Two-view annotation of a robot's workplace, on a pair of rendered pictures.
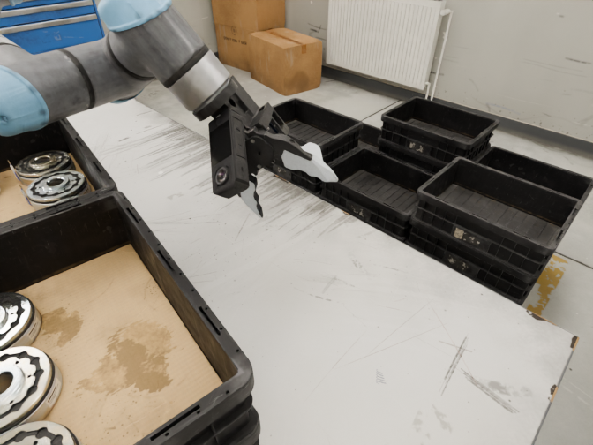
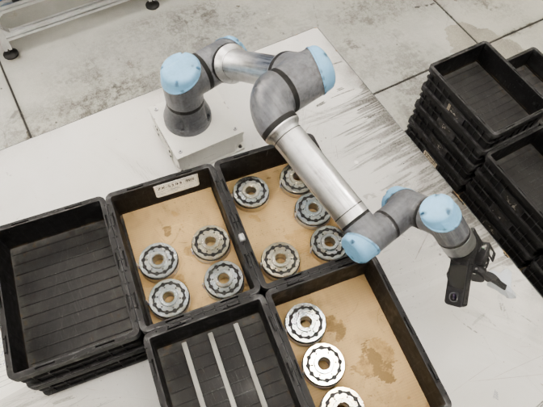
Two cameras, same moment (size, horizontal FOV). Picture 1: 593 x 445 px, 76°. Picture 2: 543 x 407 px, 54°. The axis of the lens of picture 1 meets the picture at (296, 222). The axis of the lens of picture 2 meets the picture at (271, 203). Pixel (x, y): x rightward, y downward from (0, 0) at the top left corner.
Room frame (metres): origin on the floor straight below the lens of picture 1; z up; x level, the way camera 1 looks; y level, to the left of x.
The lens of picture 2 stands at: (-0.10, 0.39, 2.15)
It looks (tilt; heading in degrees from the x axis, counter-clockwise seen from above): 61 degrees down; 15
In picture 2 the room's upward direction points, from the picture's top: 2 degrees clockwise
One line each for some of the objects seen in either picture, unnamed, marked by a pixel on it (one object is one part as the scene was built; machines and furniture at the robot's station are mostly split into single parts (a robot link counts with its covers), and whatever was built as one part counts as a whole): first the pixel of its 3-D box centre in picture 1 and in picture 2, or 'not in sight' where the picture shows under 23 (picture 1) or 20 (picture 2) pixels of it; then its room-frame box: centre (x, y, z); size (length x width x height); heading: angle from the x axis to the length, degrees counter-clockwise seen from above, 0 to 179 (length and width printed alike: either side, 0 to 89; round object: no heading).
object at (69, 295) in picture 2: not in sight; (68, 288); (0.19, 0.99, 0.87); 0.40 x 0.30 x 0.11; 38
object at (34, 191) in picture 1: (56, 184); (313, 208); (0.61, 0.46, 0.86); 0.10 x 0.10 x 0.01
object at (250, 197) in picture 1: (253, 188); not in sight; (0.51, 0.07, 0.92); 0.06 x 0.03 x 0.09; 171
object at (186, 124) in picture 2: not in sight; (186, 107); (0.84, 0.93, 0.85); 0.15 x 0.15 x 0.10
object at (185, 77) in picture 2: not in sight; (183, 81); (0.85, 0.93, 0.97); 0.13 x 0.12 x 0.14; 147
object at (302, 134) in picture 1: (304, 165); (469, 120); (1.50, -0.04, 0.37); 0.40 x 0.30 x 0.45; 46
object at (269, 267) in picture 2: not in sight; (280, 259); (0.43, 0.51, 0.86); 0.10 x 0.10 x 0.01
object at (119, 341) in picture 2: not in sight; (61, 281); (0.19, 0.99, 0.92); 0.40 x 0.30 x 0.02; 38
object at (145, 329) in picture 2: not in sight; (180, 242); (0.38, 0.76, 0.92); 0.40 x 0.30 x 0.02; 38
